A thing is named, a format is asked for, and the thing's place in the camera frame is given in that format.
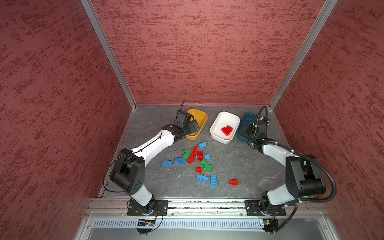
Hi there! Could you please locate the green lego pile left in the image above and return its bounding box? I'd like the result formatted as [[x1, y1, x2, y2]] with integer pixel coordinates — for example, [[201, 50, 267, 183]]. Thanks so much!
[[183, 149, 191, 160]]

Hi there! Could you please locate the right aluminium corner post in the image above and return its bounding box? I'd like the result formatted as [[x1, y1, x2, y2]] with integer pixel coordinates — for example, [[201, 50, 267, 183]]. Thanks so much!
[[269, 0, 338, 111]]

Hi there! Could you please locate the yellow plastic bin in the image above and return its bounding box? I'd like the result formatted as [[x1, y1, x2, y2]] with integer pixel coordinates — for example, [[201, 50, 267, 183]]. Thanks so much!
[[186, 109, 208, 141]]

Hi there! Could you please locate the white plastic bin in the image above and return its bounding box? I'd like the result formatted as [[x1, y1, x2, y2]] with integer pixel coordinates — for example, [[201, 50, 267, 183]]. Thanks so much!
[[210, 111, 241, 144]]

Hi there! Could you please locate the left aluminium corner post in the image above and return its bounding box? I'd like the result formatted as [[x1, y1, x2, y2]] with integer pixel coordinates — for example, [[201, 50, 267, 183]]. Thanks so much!
[[81, 0, 137, 110]]

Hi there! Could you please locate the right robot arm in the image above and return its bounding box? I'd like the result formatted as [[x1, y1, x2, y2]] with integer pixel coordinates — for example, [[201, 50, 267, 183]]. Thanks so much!
[[244, 117, 326, 216]]

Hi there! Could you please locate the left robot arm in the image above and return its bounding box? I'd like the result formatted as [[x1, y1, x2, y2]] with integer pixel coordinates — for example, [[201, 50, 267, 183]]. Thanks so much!
[[110, 110, 200, 210]]

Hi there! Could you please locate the red lego pile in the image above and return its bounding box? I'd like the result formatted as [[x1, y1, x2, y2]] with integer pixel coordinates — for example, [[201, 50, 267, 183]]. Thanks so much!
[[221, 127, 231, 137], [187, 156, 196, 165]]

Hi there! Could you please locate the dark teal plastic bin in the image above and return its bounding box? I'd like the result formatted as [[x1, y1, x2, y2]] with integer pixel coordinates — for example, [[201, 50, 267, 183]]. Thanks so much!
[[236, 112, 258, 143]]

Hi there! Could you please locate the aluminium corner post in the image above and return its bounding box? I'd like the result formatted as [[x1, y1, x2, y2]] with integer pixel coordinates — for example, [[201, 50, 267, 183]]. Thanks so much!
[[81, 0, 137, 110], [269, 0, 338, 111]]

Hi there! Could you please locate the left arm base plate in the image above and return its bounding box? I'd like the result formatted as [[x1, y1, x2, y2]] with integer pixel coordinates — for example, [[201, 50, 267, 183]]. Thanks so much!
[[127, 200, 169, 216]]

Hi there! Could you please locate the green lego square lower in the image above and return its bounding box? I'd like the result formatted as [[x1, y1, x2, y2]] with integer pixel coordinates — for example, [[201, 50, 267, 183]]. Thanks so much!
[[204, 164, 212, 172]]

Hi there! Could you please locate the blue sloped lego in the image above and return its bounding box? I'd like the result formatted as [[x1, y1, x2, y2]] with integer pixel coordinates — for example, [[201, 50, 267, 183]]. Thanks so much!
[[198, 142, 207, 150]]

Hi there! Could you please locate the aluminium front rail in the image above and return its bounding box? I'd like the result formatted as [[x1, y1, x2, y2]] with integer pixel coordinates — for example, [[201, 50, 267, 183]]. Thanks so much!
[[85, 197, 329, 219]]

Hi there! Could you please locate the red lego pile bottom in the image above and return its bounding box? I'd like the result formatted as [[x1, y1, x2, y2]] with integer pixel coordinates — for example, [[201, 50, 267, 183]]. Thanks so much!
[[187, 156, 196, 165]]

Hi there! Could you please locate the red lego diagonal centre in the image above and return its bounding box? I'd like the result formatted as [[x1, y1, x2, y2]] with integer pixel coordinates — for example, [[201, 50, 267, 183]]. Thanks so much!
[[191, 146, 199, 158]]

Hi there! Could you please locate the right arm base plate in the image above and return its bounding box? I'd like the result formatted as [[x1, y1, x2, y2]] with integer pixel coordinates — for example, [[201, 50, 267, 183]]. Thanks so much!
[[244, 200, 287, 217]]

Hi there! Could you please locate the red lego top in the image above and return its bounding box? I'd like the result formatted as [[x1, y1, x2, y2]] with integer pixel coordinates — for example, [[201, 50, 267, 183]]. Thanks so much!
[[226, 126, 233, 135]]

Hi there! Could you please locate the red lego centre right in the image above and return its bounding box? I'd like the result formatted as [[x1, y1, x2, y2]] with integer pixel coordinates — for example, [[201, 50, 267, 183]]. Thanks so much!
[[198, 151, 204, 162]]

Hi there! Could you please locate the red sloped lego front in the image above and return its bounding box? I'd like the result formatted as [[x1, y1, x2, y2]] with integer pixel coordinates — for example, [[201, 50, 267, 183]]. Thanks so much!
[[229, 179, 239, 186]]

